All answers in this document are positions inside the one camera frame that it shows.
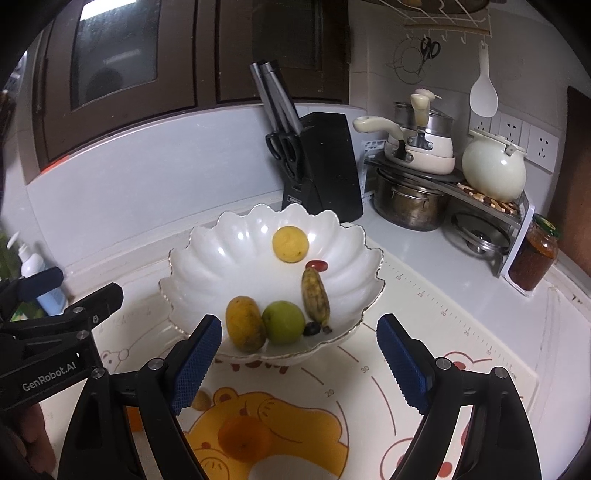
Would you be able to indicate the large steel pot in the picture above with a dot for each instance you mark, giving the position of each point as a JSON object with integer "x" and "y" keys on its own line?
{"x": 408, "y": 203}

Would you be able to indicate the dark purple grape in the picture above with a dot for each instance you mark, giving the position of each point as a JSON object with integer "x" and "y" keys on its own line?
{"x": 312, "y": 328}

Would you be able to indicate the metal shelf rack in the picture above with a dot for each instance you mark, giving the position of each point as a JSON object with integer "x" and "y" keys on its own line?
{"x": 517, "y": 251}

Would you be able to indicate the person's left hand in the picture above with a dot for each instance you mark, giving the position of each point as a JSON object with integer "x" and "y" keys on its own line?
{"x": 34, "y": 434}

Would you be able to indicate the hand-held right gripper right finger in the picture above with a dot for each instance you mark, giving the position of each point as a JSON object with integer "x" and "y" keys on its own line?
{"x": 406, "y": 364}

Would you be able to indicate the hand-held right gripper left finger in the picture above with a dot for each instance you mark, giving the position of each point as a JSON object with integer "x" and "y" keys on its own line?
{"x": 196, "y": 364}

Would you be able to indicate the black knife block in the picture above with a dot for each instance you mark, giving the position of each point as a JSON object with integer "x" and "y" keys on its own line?
{"x": 328, "y": 161}

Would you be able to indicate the small red jujube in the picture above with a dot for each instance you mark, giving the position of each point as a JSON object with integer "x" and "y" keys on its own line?
{"x": 316, "y": 266}

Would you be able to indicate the black kitchen scissors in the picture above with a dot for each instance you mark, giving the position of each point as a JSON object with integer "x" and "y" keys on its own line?
{"x": 288, "y": 150}

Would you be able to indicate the steel pot with cream knob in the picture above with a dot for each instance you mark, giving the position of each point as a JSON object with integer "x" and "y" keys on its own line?
{"x": 441, "y": 124}

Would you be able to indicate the white wall outlet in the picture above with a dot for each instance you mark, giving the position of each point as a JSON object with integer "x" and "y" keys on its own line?
{"x": 545, "y": 145}
{"x": 480, "y": 126}
{"x": 512, "y": 128}

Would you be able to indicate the white rice paddle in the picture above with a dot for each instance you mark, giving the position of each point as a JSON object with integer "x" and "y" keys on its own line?
{"x": 483, "y": 94}

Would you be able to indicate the round yellow citrus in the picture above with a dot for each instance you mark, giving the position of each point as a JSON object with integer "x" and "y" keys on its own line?
{"x": 290, "y": 244}

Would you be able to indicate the white scalloped bowl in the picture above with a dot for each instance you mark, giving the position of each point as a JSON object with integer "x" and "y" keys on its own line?
{"x": 240, "y": 258}

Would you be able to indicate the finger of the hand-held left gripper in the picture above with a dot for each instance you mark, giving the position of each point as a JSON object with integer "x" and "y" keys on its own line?
{"x": 99, "y": 300}
{"x": 41, "y": 282}

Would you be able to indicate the small orange mandarin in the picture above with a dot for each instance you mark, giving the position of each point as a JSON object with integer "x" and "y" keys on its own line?
{"x": 244, "y": 438}

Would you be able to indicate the red sauce jar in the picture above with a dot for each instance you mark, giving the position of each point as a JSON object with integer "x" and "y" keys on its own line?
{"x": 533, "y": 258}

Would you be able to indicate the bear print baking mat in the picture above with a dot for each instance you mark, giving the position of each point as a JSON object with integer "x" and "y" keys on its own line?
{"x": 351, "y": 406}

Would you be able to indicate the brown wooden cutting board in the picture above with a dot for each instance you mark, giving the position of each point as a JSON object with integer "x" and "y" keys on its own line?
{"x": 577, "y": 161}

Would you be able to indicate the steel pot lid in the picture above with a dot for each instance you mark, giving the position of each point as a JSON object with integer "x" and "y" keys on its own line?
{"x": 480, "y": 233}

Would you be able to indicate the hanging black scissors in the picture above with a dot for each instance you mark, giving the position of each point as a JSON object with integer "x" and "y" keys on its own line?
{"x": 429, "y": 48}

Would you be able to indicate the yellow spotted mango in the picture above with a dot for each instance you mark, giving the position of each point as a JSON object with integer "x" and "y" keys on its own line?
{"x": 244, "y": 325}

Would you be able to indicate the dark wooden cabinet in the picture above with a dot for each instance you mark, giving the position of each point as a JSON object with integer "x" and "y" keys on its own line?
{"x": 207, "y": 46}

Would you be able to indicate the cream saucepan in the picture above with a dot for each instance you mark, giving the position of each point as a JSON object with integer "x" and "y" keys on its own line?
{"x": 434, "y": 158}

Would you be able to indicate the round green fruit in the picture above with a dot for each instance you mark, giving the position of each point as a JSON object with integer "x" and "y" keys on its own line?
{"x": 284, "y": 323}

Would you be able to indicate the small overripe banana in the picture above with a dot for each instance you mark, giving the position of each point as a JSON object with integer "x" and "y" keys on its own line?
{"x": 315, "y": 295}

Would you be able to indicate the small brown longan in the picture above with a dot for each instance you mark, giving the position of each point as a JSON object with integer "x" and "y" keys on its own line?
{"x": 202, "y": 400}

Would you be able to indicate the beaded wooden trivet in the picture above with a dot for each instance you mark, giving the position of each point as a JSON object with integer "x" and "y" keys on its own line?
{"x": 489, "y": 201}

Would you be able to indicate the cream kettle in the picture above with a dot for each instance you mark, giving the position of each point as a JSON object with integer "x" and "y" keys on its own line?
{"x": 494, "y": 168}

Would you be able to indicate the white pump bottle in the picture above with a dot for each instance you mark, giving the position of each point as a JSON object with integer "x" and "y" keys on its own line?
{"x": 51, "y": 304}

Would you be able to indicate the wall hook rack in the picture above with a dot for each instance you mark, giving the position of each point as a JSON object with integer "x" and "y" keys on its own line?
{"x": 434, "y": 18}

